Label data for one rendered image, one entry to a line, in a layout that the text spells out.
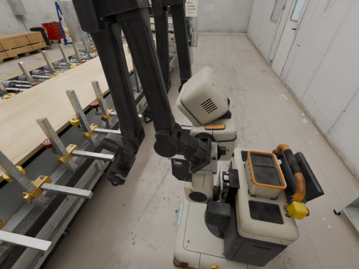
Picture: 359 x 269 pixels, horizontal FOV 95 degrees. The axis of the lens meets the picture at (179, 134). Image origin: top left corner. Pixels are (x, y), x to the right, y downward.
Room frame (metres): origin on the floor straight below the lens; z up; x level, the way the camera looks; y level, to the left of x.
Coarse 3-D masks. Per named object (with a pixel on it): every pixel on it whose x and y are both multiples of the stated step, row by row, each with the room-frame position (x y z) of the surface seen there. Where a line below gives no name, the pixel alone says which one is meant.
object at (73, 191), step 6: (30, 180) 0.55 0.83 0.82; (42, 186) 0.51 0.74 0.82; (48, 186) 0.51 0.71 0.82; (54, 186) 0.51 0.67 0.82; (60, 186) 0.51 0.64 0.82; (54, 192) 0.49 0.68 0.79; (60, 192) 0.48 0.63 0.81; (66, 192) 0.48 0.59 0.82; (72, 192) 0.47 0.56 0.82; (78, 192) 0.47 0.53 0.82; (84, 192) 0.47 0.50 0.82; (90, 192) 0.47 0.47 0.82; (90, 198) 0.46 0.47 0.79
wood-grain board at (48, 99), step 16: (96, 64) 2.41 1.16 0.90; (128, 64) 2.40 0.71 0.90; (48, 80) 1.83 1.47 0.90; (64, 80) 1.82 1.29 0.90; (80, 80) 1.82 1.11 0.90; (16, 96) 1.43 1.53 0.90; (32, 96) 1.43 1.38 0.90; (48, 96) 1.43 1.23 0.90; (64, 96) 1.42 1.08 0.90; (80, 96) 1.42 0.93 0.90; (0, 112) 1.15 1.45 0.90; (16, 112) 1.14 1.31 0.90; (32, 112) 1.14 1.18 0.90; (48, 112) 1.14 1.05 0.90; (64, 112) 1.14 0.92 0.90; (0, 128) 0.93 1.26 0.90; (16, 128) 0.93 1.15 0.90; (32, 128) 0.93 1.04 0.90; (64, 128) 0.96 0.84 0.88; (0, 144) 0.76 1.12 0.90; (16, 144) 0.76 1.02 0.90; (32, 144) 0.76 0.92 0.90; (16, 160) 0.63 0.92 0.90; (0, 176) 0.52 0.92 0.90
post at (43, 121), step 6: (36, 120) 0.72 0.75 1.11; (42, 120) 0.72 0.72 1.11; (42, 126) 0.71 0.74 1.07; (48, 126) 0.73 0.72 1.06; (48, 132) 0.71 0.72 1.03; (54, 132) 0.74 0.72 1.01; (48, 138) 0.72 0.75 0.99; (54, 138) 0.72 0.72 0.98; (54, 144) 0.71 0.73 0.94; (60, 144) 0.73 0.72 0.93; (60, 150) 0.71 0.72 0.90; (66, 150) 0.74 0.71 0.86; (72, 162) 0.73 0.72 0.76; (72, 168) 0.71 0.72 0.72
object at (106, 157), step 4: (52, 152) 0.78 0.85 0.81; (56, 152) 0.77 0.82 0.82; (72, 152) 0.76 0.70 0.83; (76, 152) 0.76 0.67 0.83; (80, 152) 0.76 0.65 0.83; (84, 152) 0.76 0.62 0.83; (88, 152) 0.76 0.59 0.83; (76, 156) 0.75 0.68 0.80; (80, 156) 0.74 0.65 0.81; (84, 156) 0.73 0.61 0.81; (88, 156) 0.73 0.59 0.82; (92, 156) 0.72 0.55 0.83; (96, 156) 0.72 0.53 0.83; (100, 156) 0.72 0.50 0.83; (104, 156) 0.72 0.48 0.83; (108, 156) 0.72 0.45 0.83; (112, 156) 0.72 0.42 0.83; (104, 160) 0.71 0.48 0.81; (108, 160) 0.70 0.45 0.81; (112, 160) 0.70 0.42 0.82
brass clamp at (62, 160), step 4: (68, 148) 0.78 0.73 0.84; (72, 148) 0.78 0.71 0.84; (76, 148) 0.80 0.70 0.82; (68, 152) 0.75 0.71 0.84; (60, 156) 0.71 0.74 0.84; (64, 156) 0.71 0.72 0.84; (68, 156) 0.73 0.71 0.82; (72, 156) 0.75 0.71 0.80; (60, 160) 0.69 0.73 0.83; (64, 160) 0.69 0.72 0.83; (68, 160) 0.71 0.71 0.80
